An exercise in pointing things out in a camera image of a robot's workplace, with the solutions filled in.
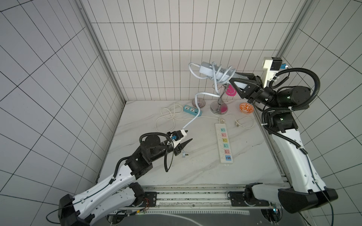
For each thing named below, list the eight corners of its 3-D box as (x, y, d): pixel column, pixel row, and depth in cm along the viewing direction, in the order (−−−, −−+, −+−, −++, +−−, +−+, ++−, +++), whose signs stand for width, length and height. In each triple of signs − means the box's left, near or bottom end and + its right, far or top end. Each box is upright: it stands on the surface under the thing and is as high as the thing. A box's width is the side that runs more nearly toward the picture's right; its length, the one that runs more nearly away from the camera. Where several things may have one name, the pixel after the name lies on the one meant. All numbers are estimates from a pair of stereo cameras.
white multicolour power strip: (220, 164, 87) (220, 162, 85) (213, 125, 106) (213, 123, 104) (233, 164, 87) (235, 162, 85) (224, 125, 106) (225, 123, 104)
